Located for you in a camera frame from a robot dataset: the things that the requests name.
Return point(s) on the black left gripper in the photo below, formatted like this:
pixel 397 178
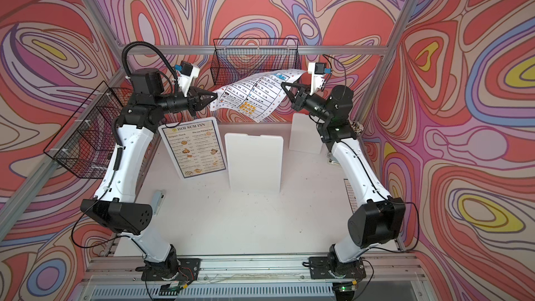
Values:
pixel 193 102

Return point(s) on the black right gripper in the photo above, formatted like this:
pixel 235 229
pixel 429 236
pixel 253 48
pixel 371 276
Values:
pixel 299 101

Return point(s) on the Dim Sum Inn menu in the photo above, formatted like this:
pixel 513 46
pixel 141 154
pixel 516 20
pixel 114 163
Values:
pixel 193 148

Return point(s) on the hand-drawn colourful menu sheet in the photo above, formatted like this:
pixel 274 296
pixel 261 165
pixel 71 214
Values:
pixel 256 96

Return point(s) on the white board panel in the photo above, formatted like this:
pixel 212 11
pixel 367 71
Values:
pixel 304 135
pixel 192 146
pixel 254 162

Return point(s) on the white board front panel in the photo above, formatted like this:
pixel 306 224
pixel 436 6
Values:
pixel 192 146

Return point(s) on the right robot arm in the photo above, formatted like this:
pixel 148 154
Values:
pixel 379 216

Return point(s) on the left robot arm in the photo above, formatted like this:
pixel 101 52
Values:
pixel 113 205

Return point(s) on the clear pencil holder cup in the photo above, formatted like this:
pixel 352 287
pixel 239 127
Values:
pixel 357 128

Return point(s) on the small grey-blue eraser block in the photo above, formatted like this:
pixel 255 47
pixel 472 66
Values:
pixel 157 200

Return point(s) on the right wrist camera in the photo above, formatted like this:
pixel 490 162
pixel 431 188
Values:
pixel 318 72

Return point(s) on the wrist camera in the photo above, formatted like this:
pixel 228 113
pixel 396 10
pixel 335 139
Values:
pixel 318 72
pixel 186 73

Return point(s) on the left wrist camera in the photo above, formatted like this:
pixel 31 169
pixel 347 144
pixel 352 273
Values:
pixel 186 73

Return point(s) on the black wire basket back wall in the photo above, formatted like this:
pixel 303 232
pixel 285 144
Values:
pixel 238 58

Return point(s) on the black wire basket wall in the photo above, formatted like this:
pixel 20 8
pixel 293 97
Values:
pixel 238 58
pixel 84 144

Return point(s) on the black wire basket left wall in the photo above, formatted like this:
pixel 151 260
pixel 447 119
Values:
pixel 84 144

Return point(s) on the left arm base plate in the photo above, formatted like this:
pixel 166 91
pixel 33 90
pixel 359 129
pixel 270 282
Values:
pixel 184 269

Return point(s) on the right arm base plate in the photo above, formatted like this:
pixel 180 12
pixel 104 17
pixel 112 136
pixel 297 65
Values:
pixel 327 267

